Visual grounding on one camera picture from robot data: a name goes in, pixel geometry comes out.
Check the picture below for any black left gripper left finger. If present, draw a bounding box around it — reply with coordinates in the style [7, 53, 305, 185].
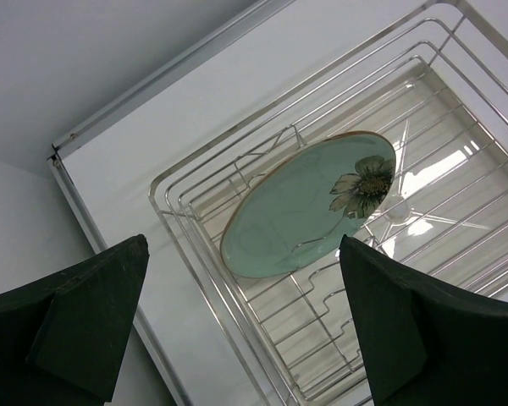
[0, 234, 149, 405]

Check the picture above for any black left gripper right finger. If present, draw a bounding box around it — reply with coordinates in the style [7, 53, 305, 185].
[340, 236, 508, 405]

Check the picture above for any small green floral plate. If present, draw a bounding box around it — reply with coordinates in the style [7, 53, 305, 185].
[220, 131, 396, 278]

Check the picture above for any aluminium table frame rail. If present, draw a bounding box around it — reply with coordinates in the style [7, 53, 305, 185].
[48, 1, 286, 405]

